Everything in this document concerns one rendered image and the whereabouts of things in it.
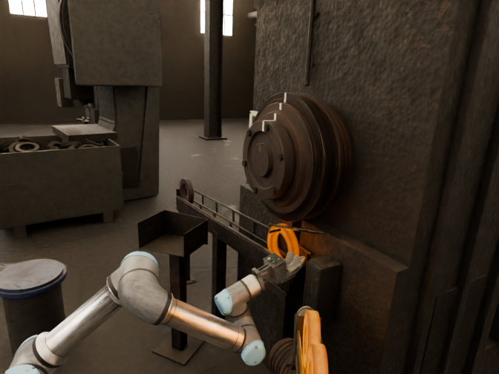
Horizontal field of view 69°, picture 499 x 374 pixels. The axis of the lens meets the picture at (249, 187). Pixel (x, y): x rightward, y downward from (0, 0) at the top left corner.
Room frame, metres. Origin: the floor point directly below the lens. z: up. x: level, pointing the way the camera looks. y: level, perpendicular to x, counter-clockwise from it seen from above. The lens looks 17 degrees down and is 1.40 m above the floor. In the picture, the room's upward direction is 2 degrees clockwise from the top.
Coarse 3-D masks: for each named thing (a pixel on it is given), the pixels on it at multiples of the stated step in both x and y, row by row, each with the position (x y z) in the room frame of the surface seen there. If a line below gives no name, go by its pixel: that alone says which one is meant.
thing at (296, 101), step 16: (272, 96) 1.38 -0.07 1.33; (288, 96) 1.29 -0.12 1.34; (304, 96) 1.32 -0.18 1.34; (304, 112) 1.21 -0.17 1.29; (320, 112) 1.22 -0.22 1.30; (320, 128) 1.15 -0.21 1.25; (320, 144) 1.13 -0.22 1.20; (320, 160) 1.13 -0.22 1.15; (336, 160) 1.15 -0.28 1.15; (320, 176) 1.12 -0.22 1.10; (320, 192) 1.12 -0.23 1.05; (304, 208) 1.17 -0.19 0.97; (320, 208) 1.19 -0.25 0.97
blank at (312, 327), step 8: (312, 312) 0.86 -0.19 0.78; (304, 320) 0.90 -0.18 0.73; (312, 320) 0.83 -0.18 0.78; (304, 328) 0.88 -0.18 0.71; (312, 328) 0.81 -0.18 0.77; (320, 328) 0.81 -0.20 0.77; (304, 336) 0.88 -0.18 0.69; (312, 336) 0.79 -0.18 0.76; (320, 336) 0.79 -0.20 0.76; (304, 344) 0.86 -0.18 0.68; (304, 352) 0.83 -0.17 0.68; (304, 360) 0.81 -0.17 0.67; (304, 368) 0.79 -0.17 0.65
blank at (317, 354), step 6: (312, 348) 0.71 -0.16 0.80; (318, 348) 0.71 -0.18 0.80; (324, 348) 0.71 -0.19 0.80; (312, 354) 0.69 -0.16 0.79; (318, 354) 0.69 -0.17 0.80; (324, 354) 0.69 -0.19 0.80; (312, 360) 0.68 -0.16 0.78; (318, 360) 0.67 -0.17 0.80; (324, 360) 0.67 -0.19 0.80; (312, 366) 0.68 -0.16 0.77; (318, 366) 0.66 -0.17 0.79; (324, 366) 0.66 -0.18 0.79; (312, 372) 0.67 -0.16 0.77; (318, 372) 0.65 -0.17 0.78; (324, 372) 0.65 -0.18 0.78
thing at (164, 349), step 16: (144, 224) 1.62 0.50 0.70; (160, 224) 1.73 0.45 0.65; (176, 224) 1.73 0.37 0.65; (192, 224) 1.69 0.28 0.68; (144, 240) 1.61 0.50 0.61; (160, 240) 1.66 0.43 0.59; (176, 240) 1.66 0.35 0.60; (192, 240) 1.53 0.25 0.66; (176, 256) 1.57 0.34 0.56; (176, 272) 1.57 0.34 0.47; (176, 288) 1.58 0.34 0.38; (176, 336) 1.58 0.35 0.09; (192, 336) 1.68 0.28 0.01; (160, 352) 1.55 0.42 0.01; (176, 352) 1.55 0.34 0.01; (192, 352) 1.56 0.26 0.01
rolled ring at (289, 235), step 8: (280, 224) 1.34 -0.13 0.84; (280, 232) 1.32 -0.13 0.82; (288, 232) 1.28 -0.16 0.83; (272, 240) 1.37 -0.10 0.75; (288, 240) 1.27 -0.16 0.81; (296, 240) 1.27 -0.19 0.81; (272, 248) 1.37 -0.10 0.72; (288, 248) 1.27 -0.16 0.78; (296, 248) 1.25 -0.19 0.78; (280, 256) 1.35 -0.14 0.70
